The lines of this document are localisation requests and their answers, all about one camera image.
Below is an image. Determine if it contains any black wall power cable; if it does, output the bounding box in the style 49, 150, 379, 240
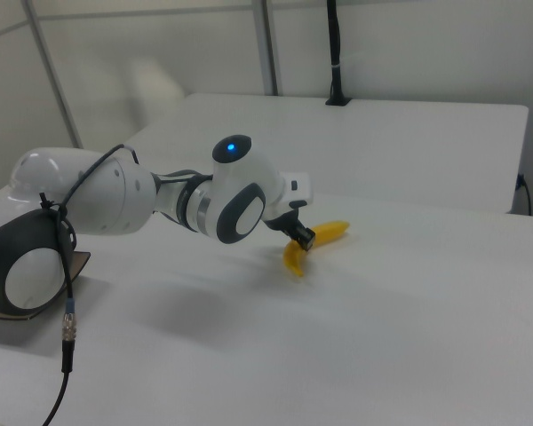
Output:
514, 173, 533, 217

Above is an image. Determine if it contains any black pole with clamp base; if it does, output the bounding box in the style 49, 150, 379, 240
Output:
324, 0, 353, 107

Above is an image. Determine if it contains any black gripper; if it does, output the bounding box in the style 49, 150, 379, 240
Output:
264, 200, 317, 252

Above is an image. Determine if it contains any yellow banana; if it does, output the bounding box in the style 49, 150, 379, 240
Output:
282, 219, 353, 280

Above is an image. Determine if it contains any black arm cable with connector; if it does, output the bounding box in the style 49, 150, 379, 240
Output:
37, 143, 214, 426

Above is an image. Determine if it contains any dark brown square ceramic plate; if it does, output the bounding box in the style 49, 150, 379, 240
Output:
0, 250, 92, 321

